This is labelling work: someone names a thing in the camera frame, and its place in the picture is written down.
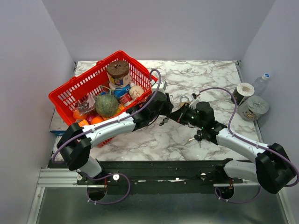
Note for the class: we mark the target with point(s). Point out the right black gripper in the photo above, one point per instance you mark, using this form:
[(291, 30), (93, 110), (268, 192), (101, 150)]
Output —
[(179, 115)]

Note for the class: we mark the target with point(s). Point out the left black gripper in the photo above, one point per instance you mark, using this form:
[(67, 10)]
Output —
[(168, 106)]

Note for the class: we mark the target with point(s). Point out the large brass padlock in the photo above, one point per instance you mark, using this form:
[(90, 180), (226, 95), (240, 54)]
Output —
[(184, 100)]

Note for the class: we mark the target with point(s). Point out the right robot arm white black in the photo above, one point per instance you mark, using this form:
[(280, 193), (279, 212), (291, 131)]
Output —
[(267, 164)]

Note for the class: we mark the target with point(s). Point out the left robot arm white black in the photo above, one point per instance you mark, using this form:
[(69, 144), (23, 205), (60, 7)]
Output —
[(76, 143)]

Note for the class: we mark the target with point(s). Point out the black-headed key bunch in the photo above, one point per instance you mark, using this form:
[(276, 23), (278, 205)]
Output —
[(198, 137)]

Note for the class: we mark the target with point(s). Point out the brown-lid ice cream cup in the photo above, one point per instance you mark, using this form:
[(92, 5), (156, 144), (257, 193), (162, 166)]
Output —
[(119, 73)]

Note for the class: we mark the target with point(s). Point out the green netted melon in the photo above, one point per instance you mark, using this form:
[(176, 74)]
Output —
[(106, 105)]

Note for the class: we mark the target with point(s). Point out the grey-wrapped toilet paper roll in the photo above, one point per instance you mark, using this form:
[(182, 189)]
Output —
[(253, 108)]

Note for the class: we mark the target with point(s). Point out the orange snack box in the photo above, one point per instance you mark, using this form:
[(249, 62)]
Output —
[(82, 122)]

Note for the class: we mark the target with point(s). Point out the clear plastic water bottle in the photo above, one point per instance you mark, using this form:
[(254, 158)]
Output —
[(260, 84)]

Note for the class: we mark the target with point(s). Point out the orange fruit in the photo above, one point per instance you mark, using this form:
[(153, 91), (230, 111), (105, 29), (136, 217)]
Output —
[(78, 115)]

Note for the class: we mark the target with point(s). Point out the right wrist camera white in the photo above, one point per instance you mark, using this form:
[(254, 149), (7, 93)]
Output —
[(195, 100)]

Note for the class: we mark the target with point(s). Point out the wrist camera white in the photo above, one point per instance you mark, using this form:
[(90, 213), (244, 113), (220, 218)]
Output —
[(195, 100), (161, 84)]

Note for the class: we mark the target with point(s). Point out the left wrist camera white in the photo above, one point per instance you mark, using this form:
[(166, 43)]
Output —
[(161, 84)]

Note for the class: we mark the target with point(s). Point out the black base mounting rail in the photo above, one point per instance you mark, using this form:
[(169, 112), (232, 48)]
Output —
[(158, 177)]

